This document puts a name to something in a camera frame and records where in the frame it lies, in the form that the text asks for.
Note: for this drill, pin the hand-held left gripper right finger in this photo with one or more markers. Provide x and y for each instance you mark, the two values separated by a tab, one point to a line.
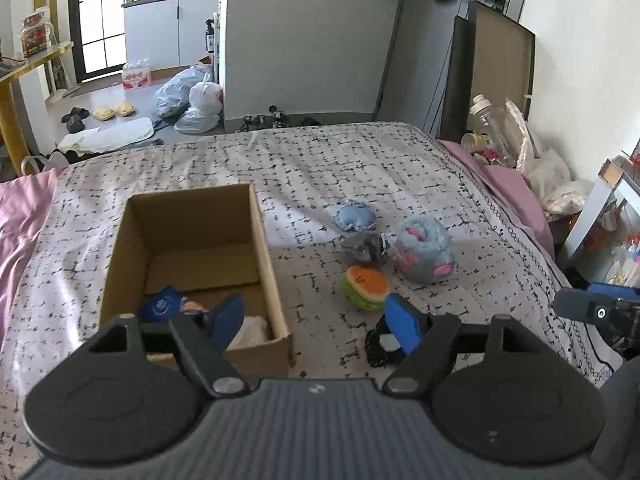
404	322

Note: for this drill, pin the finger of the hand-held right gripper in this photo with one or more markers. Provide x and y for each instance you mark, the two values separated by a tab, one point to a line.
580	307
617	292

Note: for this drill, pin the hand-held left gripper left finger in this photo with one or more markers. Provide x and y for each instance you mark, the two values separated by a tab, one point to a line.
227	321

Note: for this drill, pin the black scrunchie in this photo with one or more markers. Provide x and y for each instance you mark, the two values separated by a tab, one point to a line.
372	350

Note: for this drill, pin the burger plush toy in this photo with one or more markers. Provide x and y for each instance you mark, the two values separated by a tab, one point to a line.
365	285

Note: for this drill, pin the grey fluffy plush with pink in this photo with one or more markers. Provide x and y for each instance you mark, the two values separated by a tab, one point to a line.
425	255

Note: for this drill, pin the blue denim plush toy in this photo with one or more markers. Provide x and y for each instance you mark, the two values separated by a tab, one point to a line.
354	216

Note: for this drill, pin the brown cardboard box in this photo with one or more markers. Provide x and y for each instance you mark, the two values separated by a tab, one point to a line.
125	260

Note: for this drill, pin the white fluffy cloth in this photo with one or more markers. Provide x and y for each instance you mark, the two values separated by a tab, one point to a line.
250	332

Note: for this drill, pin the white side shelf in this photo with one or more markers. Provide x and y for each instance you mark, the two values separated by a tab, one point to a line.
587	220

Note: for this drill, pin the white plastic bag pile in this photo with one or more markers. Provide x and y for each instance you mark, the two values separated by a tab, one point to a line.
550	180

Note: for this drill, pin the small white drink bottle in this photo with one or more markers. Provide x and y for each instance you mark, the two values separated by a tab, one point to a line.
475	141

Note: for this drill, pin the clear plastic bag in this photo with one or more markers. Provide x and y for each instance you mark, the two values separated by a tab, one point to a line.
197	121

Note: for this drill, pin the clear plastic water bottle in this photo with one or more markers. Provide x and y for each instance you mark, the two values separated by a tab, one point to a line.
492	125

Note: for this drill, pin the white floor mat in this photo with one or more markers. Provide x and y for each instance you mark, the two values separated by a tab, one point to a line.
110	136

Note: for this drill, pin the pink bed sheet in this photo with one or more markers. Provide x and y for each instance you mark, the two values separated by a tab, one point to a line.
20	240

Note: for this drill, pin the white plastic bag red print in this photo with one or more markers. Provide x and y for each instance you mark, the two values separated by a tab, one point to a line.
206	96

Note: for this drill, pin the grey trash bag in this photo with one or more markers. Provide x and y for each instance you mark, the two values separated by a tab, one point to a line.
175	92

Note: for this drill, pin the yellow slipper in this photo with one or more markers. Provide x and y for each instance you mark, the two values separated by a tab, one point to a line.
125	109
104	113

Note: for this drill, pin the white tote bag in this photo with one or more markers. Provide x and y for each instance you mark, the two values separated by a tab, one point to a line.
42	162

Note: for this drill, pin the black slipper pair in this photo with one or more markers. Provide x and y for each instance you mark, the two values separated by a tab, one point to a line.
75	119

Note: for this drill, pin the pack of water bottles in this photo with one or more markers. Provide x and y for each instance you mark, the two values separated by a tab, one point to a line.
136	75

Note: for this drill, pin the dark brown headboard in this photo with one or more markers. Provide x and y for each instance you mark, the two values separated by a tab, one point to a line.
500	55

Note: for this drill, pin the grey folded metal pole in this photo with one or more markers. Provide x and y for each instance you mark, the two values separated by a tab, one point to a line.
391	50

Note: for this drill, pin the dark spray bottle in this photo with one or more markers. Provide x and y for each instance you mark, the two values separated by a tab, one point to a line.
210	37

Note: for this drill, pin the white kitchen cabinet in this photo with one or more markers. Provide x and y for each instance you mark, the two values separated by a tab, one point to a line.
170	27

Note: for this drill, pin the yellow table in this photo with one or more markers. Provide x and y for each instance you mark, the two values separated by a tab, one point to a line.
12	110

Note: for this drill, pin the black framed glass door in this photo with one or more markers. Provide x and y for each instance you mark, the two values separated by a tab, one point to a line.
97	15

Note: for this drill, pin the red label box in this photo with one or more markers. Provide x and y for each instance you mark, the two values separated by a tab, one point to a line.
36	35

